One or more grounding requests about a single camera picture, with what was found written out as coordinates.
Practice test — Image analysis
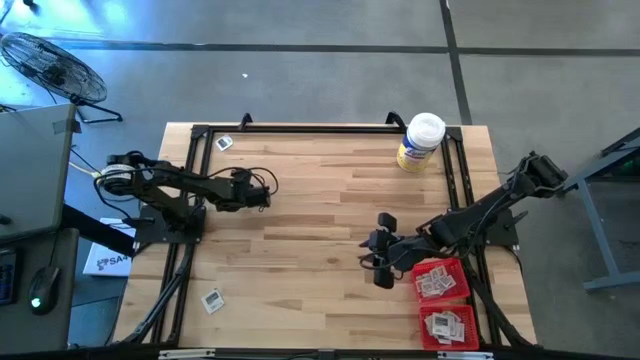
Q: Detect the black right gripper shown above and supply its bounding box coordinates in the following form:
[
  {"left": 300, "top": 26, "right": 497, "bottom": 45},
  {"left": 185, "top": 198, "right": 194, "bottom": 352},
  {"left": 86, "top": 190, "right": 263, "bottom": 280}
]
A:
[{"left": 358, "top": 213, "right": 421, "bottom": 290}]

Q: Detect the red plastic mesh basket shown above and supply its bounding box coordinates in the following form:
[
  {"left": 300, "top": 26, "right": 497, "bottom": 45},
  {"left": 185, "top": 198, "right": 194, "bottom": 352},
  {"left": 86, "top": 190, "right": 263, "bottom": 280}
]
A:
[
  {"left": 419, "top": 304, "right": 481, "bottom": 351},
  {"left": 409, "top": 257, "right": 472, "bottom": 305}
]

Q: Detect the Lysol wipes canister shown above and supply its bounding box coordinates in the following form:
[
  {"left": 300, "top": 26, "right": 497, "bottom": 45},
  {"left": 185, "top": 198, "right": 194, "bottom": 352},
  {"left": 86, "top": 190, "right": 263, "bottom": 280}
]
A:
[{"left": 395, "top": 111, "right": 447, "bottom": 174}]

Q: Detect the white printed cardboard box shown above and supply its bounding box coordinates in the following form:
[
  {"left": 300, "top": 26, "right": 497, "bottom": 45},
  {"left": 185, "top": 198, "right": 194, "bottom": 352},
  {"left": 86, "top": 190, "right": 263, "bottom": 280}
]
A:
[{"left": 82, "top": 217, "right": 137, "bottom": 278}]

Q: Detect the black support bar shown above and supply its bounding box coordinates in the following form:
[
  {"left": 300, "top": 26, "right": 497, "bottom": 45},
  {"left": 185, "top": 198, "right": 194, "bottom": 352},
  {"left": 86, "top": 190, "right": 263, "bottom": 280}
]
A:
[{"left": 59, "top": 202, "right": 139, "bottom": 257}]

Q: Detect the grey computer monitor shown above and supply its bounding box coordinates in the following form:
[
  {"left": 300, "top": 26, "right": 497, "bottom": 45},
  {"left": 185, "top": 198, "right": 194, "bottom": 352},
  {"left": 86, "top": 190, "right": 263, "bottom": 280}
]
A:
[{"left": 0, "top": 103, "right": 81, "bottom": 241}]

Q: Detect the black computer mouse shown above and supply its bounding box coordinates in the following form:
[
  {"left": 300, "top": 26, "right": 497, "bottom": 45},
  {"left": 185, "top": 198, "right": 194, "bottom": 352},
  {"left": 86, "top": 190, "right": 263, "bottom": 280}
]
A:
[{"left": 27, "top": 264, "right": 61, "bottom": 316}]

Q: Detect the black floor fan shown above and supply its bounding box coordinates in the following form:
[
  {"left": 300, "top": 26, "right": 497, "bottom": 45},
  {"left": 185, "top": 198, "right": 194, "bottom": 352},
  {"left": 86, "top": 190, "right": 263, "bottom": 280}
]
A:
[{"left": 0, "top": 31, "right": 124, "bottom": 125}]

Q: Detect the black keyboard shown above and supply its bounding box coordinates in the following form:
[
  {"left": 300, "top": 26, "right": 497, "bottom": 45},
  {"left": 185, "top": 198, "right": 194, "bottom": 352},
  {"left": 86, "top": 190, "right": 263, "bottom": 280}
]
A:
[{"left": 0, "top": 247, "right": 20, "bottom": 306}]

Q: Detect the black aluminium table frame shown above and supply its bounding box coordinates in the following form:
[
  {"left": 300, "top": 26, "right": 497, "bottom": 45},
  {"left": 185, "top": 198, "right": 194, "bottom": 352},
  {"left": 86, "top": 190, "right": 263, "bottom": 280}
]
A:
[{"left": 112, "top": 110, "right": 539, "bottom": 351}]

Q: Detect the white metal bracket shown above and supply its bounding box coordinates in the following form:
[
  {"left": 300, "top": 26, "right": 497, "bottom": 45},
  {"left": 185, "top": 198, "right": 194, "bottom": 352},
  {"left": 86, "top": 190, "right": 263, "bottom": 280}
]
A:
[
  {"left": 158, "top": 348, "right": 217, "bottom": 360},
  {"left": 437, "top": 350, "right": 495, "bottom": 360}
]

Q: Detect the grey metal table frame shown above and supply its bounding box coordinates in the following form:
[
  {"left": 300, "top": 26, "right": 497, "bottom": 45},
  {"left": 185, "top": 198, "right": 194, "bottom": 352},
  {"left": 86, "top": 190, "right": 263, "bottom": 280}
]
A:
[{"left": 549, "top": 127, "right": 640, "bottom": 294}]

